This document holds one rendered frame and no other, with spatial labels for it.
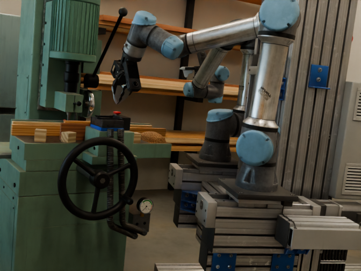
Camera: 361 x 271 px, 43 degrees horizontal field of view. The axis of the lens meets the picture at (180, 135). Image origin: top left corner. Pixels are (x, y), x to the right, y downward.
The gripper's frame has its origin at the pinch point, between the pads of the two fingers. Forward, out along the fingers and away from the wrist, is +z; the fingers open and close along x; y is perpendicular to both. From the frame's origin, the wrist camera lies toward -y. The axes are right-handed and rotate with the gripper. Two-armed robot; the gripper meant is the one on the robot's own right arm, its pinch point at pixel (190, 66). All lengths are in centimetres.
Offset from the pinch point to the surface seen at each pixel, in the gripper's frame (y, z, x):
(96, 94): 8, -36, -68
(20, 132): 18, -56, -103
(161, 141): 26, -64, -49
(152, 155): 32, -66, -54
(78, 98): 7, -58, -81
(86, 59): -7, -61, -78
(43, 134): 18, -69, -97
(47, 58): -8, -43, -89
